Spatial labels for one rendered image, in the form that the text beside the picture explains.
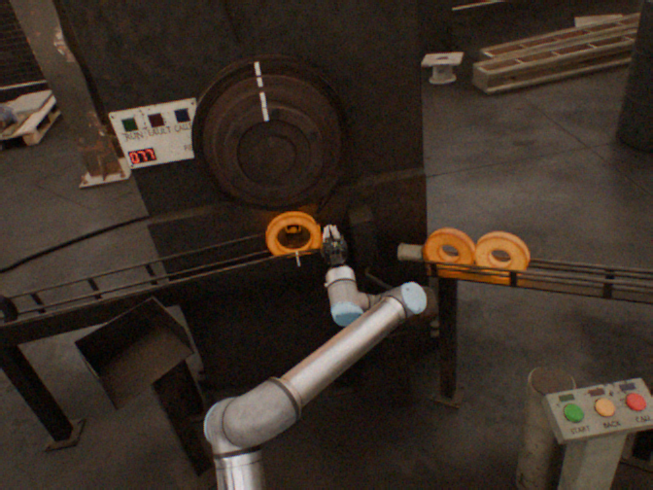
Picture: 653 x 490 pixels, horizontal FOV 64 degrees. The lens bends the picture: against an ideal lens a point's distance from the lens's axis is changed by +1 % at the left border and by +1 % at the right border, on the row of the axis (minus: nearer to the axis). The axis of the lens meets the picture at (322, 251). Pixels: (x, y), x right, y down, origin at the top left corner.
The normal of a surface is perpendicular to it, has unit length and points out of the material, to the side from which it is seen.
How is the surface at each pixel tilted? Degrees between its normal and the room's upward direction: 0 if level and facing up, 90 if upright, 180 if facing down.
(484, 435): 0
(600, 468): 90
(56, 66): 90
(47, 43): 90
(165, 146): 90
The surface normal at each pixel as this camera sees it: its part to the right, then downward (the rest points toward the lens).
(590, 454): 0.11, 0.57
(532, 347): -0.15, -0.80
